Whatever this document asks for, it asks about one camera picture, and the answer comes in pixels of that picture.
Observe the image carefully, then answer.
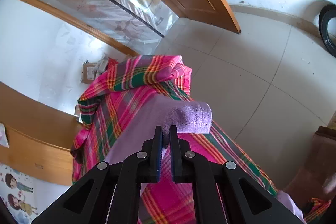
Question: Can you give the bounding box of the purple fleece garment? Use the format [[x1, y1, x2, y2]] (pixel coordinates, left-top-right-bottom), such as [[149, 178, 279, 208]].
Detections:
[[104, 95, 303, 223]]

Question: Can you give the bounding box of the pink plaid bed sheet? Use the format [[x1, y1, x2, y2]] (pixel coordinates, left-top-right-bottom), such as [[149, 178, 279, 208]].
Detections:
[[71, 55, 331, 223]]

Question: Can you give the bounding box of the wooden wardrobe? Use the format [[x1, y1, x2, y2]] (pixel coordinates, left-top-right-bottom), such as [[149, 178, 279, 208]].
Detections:
[[0, 84, 82, 186]]

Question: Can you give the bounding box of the brown cardboard box with label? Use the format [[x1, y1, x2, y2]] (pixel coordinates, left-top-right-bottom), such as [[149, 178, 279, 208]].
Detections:
[[80, 61, 97, 84]]

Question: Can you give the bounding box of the plastic door curtain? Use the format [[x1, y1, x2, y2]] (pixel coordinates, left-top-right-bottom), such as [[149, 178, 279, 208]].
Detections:
[[40, 0, 179, 55]]

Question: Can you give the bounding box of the cartoon couple wall sticker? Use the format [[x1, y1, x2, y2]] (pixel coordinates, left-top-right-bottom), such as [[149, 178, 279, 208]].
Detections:
[[0, 163, 39, 223]]

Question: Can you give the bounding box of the black ring on floor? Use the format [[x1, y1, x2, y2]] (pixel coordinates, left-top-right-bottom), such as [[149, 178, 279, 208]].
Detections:
[[318, 4, 336, 59]]

